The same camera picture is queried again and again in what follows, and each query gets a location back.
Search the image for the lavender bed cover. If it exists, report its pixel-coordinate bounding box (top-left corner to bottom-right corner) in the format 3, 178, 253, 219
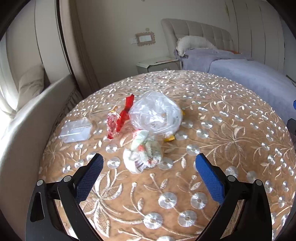
174, 49, 295, 111

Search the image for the clear plastic blister tray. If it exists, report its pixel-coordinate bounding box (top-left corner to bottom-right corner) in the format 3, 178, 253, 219
58, 118, 93, 144

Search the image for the embroidered tan tablecloth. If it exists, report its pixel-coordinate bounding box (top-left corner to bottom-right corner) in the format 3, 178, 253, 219
39, 71, 295, 240

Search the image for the yellow wrapper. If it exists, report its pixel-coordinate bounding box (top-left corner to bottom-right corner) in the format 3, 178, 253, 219
164, 110, 185, 142

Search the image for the crumpled white green wrapper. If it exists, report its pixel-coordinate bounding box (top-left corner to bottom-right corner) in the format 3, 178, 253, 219
123, 130, 163, 174

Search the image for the red candy wrapper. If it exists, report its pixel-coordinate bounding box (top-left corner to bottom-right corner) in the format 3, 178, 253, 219
106, 94, 134, 139

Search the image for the window seat bench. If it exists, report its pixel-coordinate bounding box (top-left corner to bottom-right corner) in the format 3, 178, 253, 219
1, 75, 82, 240

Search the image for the beige wardrobe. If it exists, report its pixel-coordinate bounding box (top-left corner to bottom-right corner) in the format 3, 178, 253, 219
226, 1, 285, 73

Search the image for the clear crumpled plastic bag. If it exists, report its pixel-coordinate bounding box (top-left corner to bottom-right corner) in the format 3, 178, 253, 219
128, 91, 183, 138

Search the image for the beige cushion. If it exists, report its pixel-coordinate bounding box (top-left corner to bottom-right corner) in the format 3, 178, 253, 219
16, 64, 44, 111

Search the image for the white sheer curtain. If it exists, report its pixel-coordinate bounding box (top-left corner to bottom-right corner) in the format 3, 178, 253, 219
1, 34, 18, 120

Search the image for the white pillow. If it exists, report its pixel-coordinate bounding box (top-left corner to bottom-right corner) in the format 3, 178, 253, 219
176, 36, 217, 57

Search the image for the grey bedside table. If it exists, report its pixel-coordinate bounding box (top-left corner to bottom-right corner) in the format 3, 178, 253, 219
136, 57, 181, 74

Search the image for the beige tufted bed headboard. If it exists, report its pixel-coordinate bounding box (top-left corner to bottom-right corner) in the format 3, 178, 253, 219
161, 19, 235, 58

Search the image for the plain wall socket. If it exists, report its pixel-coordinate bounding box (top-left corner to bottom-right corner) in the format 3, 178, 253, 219
130, 38, 137, 44

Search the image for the framed wall switch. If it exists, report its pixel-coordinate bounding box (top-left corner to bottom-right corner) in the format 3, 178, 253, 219
135, 32, 156, 47

